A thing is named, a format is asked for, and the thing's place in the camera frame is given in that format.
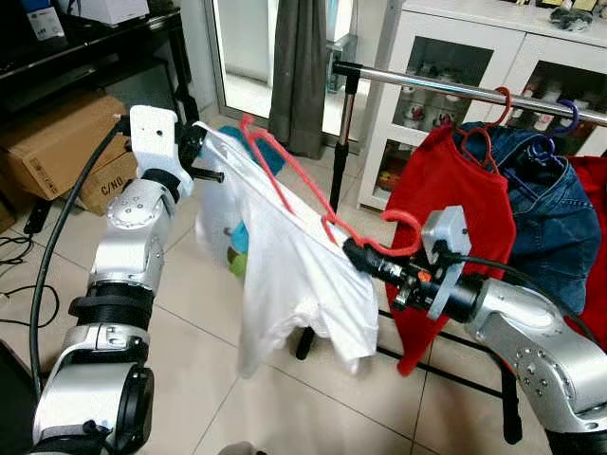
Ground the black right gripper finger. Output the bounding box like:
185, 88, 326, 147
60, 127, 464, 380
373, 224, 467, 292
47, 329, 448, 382
348, 251, 385, 283
341, 237, 389, 272

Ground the red clothes hanger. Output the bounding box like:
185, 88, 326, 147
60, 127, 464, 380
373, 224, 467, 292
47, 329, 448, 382
237, 113, 424, 259
459, 86, 514, 173

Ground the white t-shirt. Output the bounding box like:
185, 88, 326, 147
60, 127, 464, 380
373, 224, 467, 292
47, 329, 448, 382
193, 120, 381, 379

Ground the purple clothes hanger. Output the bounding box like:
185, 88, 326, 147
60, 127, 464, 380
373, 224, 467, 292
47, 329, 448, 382
524, 99, 580, 160

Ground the teal floor mat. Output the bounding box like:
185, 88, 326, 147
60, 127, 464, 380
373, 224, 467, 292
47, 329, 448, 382
219, 125, 286, 177

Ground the red sleeveless top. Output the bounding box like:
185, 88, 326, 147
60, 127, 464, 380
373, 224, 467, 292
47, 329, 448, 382
383, 123, 519, 376

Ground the dark grey curtain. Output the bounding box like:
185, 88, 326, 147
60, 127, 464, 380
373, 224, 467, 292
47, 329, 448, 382
267, 0, 332, 160

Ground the printed cardboard box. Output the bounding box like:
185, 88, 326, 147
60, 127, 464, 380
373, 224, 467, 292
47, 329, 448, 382
0, 91, 139, 216

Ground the black shelf table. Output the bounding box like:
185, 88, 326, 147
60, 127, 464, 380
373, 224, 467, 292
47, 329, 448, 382
0, 8, 202, 129

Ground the blue denim garment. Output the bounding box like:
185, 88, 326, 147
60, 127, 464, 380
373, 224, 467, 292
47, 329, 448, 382
453, 121, 601, 316

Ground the white box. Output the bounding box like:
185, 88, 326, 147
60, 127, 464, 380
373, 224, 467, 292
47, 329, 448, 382
55, 0, 152, 27

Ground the black power strip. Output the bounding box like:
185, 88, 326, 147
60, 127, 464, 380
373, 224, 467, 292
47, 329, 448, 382
23, 197, 54, 237

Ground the metal clothes rack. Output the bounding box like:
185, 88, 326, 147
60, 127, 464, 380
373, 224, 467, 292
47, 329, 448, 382
294, 61, 607, 446

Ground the blue box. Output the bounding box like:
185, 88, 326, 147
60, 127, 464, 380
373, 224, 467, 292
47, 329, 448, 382
19, 0, 69, 43

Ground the small dark toy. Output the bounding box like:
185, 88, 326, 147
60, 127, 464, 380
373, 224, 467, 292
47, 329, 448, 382
546, 3, 602, 35

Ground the white glass door cabinet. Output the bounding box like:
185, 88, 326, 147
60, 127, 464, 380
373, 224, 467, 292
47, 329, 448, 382
358, 0, 607, 212

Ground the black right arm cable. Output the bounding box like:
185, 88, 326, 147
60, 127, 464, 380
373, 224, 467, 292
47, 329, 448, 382
451, 251, 607, 366

